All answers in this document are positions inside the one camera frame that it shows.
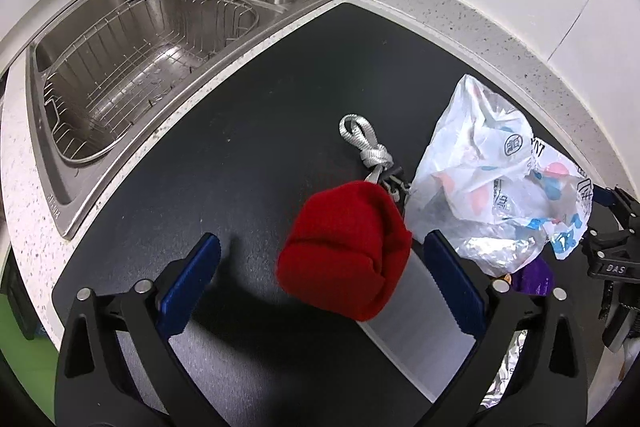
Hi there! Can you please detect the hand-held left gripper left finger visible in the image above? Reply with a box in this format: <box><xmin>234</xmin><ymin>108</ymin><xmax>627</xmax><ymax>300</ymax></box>
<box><xmin>54</xmin><ymin>232</ymin><xmax>223</xmax><ymax>427</ymax></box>

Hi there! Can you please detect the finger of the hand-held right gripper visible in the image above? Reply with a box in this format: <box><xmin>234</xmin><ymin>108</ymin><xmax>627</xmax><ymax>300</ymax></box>
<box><xmin>592</xmin><ymin>187</ymin><xmax>640</xmax><ymax>233</ymax></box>
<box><xmin>582</xmin><ymin>229</ymin><xmax>640</xmax><ymax>280</ymax></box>

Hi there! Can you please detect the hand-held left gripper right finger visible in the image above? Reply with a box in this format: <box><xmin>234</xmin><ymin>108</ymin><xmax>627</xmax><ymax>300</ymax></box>
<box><xmin>415</xmin><ymin>229</ymin><xmax>588</xmax><ymax>427</ymax></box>

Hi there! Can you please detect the red knit cloth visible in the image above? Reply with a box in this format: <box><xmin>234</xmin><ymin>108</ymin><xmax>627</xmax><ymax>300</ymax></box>
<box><xmin>276</xmin><ymin>180</ymin><xmax>413</xmax><ymax>322</ymax></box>

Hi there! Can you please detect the white printed plastic bag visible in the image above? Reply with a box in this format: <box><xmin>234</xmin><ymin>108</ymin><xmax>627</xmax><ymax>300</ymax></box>
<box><xmin>404</xmin><ymin>73</ymin><xmax>594</xmax><ymax>278</ymax></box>

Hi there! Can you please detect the grey strap key ring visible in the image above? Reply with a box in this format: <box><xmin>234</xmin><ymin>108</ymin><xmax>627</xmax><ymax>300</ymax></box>
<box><xmin>339</xmin><ymin>113</ymin><xmax>412</xmax><ymax>208</ymax></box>

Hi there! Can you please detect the purple wrapper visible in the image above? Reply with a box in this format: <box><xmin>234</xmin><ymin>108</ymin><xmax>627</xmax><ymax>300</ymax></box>
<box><xmin>510</xmin><ymin>254</ymin><xmax>555</xmax><ymax>297</ymax></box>

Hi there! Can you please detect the crumpled aluminium foil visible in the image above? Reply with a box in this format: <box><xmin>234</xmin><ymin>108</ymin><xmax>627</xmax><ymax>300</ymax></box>
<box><xmin>480</xmin><ymin>329</ymin><xmax>531</xmax><ymax>410</ymax></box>

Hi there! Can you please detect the black counter mat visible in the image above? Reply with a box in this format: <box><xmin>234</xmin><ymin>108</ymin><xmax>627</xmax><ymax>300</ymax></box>
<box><xmin>50</xmin><ymin>2</ymin><xmax>640</xmax><ymax>427</ymax></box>

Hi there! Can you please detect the stainless steel sink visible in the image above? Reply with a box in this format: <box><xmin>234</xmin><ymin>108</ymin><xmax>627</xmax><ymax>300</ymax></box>
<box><xmin>25</xmin><ymin>0</ymin><xmax>333</xmax><ymax>240</ymax></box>

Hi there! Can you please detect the green panel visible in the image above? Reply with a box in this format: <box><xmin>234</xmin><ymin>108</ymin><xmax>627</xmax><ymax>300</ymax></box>
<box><xmin>0</xmin><ymin>292</ymin><xmax>61</xmax><ymax>408</ymax></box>

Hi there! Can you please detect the wire sink basket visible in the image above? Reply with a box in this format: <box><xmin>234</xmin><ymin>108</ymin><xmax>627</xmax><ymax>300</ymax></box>
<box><xmin>42</xmin><ymin>0</ymin><xmax>260</xmax><ymax>166</ymax></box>

